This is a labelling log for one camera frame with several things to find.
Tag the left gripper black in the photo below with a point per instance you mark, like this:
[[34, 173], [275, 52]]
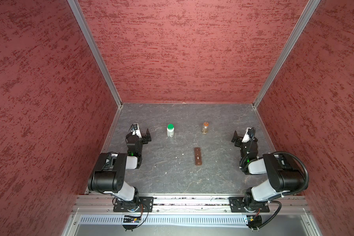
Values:
[[146, 139]]

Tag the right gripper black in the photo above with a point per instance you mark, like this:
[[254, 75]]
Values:
[[238, 140]]

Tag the white pill bottle green cap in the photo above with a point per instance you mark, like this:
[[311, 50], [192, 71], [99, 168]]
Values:
[[170, 130]]

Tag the small clear orange-cap bottle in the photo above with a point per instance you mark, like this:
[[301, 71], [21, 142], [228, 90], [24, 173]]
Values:
[[205, 127]]

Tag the brown weekly pill organizer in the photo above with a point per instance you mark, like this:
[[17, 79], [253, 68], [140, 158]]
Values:
[[198, 156]]

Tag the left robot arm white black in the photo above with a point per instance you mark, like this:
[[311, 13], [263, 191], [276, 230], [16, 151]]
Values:
[[108, 174]]

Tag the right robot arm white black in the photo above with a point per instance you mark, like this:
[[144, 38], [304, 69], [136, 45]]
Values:
[[286, 175]]

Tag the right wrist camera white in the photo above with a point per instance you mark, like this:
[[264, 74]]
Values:
[[249, 134]]

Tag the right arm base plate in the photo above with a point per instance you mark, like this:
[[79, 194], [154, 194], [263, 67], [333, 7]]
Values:
[[239, 205]]

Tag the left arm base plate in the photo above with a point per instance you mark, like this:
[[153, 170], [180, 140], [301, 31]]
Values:
[[146, 204]]

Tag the left controller board with wires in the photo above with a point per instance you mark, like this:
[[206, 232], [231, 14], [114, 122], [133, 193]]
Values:
[[131, 219]]

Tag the controller board with wires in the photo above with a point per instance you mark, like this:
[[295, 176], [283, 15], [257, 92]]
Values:
[[131, 219], [256, 222]]

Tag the right controller board with wires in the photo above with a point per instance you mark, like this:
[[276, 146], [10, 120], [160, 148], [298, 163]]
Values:
[[256, 222]]

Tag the aluminium front rail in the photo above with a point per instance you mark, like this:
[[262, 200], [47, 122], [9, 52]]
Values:
[[165, 204]]

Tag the white slotted cable duct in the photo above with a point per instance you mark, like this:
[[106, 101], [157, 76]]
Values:
[[237, 221]]

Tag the left aluminium corner post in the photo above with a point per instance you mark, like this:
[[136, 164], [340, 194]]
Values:
[[79, 16]]

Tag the aluminium corner post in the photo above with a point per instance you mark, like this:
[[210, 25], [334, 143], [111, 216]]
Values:
[[79, 16], [290, 43]]

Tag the right aluminium corner post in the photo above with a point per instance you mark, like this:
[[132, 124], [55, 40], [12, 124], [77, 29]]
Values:
[[290, 43]]

